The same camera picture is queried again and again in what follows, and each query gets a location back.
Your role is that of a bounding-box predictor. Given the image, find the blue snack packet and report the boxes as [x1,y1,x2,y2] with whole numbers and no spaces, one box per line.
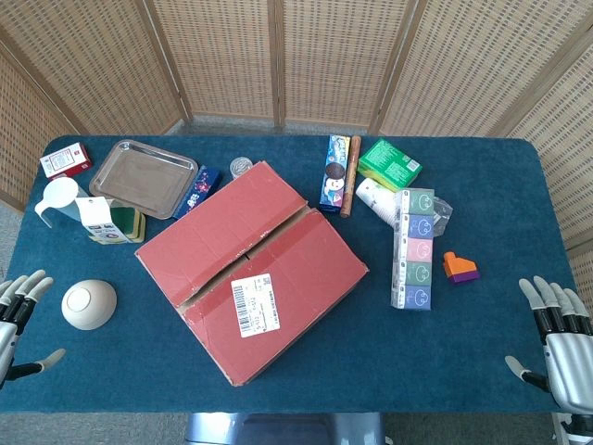
[171,165,222,221]

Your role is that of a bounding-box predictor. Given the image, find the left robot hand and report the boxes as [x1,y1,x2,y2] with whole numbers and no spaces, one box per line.
[0,270,67,390]

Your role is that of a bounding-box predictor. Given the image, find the red and white small box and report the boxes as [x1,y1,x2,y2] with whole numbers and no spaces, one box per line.
[39,142,93,180]

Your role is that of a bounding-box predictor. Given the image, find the wicker folding screen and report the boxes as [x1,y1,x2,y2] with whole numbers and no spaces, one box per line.
[0,0,593,307]

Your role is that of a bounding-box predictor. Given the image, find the multicolour tissue pack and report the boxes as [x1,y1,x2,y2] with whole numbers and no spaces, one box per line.
[390,187,435,311]

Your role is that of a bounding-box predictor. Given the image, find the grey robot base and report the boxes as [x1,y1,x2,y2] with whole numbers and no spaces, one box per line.
[184,411,386,445]

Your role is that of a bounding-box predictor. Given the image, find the blue table cloth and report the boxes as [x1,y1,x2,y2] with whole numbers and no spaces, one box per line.
[0,133,586,414]

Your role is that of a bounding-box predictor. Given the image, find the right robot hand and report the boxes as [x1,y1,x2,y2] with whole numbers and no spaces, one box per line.
[504,275,593,414]

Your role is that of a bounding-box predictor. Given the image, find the red cardboard box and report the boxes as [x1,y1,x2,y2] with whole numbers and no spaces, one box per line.
[134,160,370,388]

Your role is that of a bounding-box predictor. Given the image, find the orange and purple toy block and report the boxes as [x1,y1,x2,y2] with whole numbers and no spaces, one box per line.
[443,251,481,285]

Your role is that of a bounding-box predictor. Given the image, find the white plastic measuring cup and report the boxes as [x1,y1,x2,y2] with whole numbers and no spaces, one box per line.
[34,176,89,229]

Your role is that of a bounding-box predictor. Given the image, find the blue cookie box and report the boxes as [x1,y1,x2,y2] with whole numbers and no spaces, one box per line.
[319,134,352,214]

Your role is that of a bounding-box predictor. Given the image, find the sleeve of white paper cups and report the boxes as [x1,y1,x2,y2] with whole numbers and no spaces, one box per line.
[355,177,454,233]

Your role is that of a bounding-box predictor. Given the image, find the beige bowl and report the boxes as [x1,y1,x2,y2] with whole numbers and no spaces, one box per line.
[61,279,119,331]

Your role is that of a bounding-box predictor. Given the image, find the green box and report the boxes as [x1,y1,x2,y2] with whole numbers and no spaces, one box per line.
[358,138,423,193]

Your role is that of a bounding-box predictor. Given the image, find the brown cylindrical stick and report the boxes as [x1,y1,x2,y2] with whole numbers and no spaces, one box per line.
[340,135,362,219]

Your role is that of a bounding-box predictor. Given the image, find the metal tray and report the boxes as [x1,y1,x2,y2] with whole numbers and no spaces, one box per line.
[88,139,199,221]

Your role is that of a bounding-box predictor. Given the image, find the sponge package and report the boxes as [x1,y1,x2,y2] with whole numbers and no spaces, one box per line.
[75,196,146,246]

